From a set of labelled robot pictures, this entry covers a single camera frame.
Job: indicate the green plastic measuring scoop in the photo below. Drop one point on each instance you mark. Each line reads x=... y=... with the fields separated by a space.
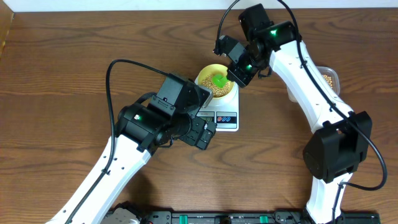
x=219 y=81

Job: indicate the clear plastic bean container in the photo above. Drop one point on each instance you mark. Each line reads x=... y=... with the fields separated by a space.
x=329 y=75

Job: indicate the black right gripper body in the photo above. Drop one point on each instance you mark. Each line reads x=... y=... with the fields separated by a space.
x=245 y=70

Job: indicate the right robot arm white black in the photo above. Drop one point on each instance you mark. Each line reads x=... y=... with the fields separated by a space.
x=340 y=137

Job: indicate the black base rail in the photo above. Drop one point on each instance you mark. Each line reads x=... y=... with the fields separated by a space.
x=127 y=213

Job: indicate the pile of soybeans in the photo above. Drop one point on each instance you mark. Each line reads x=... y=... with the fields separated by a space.
x=328 y=79

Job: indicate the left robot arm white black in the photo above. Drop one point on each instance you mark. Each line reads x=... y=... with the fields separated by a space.
x=171 y=114

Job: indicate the white digital kitchen scale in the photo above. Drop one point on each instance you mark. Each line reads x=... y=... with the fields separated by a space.
x=223 y=111

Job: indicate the yellow plastic bowl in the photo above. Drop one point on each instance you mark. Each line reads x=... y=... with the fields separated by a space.
x=213 y=69

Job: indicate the soybeans in yellow bowl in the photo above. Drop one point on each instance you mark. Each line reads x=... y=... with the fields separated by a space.
x=217 y=92

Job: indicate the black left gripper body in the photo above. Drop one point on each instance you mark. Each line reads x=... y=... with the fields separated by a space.
x=191 y=136

